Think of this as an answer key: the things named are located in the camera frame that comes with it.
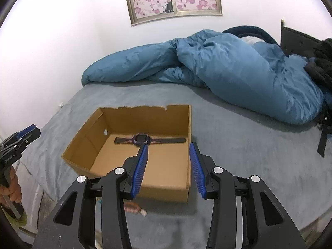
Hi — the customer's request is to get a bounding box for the dark wrist watch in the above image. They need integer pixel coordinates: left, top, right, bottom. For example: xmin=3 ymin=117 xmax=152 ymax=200
xmin=114 ymin=133 xmax=187 ymax=147

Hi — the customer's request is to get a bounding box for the blue duvet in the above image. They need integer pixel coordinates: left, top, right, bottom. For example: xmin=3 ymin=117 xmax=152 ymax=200
xmin=81 ymin=30 xmax=326 ymax=125

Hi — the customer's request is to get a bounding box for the black clothing pile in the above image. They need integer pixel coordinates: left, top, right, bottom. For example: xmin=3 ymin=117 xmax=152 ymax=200
xmin=303 ymin=38 xmax=332 ymax=91

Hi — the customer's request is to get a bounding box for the navy fleece blanket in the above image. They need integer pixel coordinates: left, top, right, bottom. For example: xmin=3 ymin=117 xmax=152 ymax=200
xmin=223 ymin=25 xmax=281 ymax=46

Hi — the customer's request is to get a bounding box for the black bag strap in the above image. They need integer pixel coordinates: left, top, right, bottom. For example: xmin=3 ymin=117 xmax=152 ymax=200
xmin=316 ymin=91 xmax=332 ymax=159

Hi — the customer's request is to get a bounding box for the pink bead bracelet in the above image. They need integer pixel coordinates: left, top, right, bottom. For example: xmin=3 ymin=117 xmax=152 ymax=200
xmin=124 ymin=201 xmax=148 ymax=216

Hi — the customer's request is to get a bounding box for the person's left hand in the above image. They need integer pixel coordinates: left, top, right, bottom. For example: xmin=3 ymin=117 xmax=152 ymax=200
xmin=0 ymin=175 xmax=23 ymax=204

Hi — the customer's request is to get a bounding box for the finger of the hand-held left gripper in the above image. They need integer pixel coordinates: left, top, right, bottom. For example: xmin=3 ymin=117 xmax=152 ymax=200
xmin=9 ymin=134 xmax=37 ymax=149
xmin=15 ymin=124 xmax=41 ymax=138

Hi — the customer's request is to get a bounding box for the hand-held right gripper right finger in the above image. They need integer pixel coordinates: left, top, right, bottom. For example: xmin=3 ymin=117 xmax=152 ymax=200
xmin=189 ymin=142 xmax=306 ymax=249

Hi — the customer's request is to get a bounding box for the green fuzzy cloth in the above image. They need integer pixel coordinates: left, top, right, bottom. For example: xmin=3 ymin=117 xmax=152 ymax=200
xmin=8 ymin=211 xmax=28 ymax=230

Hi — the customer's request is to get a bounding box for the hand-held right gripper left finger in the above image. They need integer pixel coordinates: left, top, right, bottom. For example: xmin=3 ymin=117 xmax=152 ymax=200
xmin=32 ymin=144 xmax=149 ymax=249

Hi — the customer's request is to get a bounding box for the brown cardboard box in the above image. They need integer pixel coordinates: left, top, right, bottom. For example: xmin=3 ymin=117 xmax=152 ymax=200
xmin=61 ymin=104 xmax=192 ymax=203

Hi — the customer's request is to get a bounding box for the black headboard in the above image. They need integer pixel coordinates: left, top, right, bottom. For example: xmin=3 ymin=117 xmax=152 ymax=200
xmin=280 ymin=19 xmax=327 ymax=57

